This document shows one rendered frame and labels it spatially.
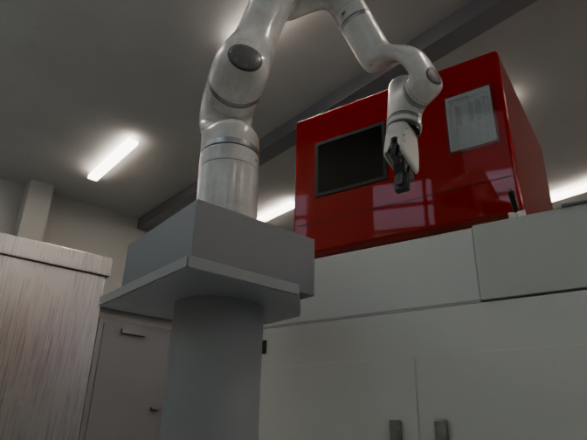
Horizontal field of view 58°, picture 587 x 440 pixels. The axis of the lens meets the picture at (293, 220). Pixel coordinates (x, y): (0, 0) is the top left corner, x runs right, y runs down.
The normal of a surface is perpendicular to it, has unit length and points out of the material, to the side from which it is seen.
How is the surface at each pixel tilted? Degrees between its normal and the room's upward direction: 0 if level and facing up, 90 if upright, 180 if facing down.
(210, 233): 90
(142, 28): 180
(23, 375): 90
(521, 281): 90
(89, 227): 90
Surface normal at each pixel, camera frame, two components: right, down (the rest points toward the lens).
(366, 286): -0.56, -0.34
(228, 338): 0.37, -0.37
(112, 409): 0.65, -0.29
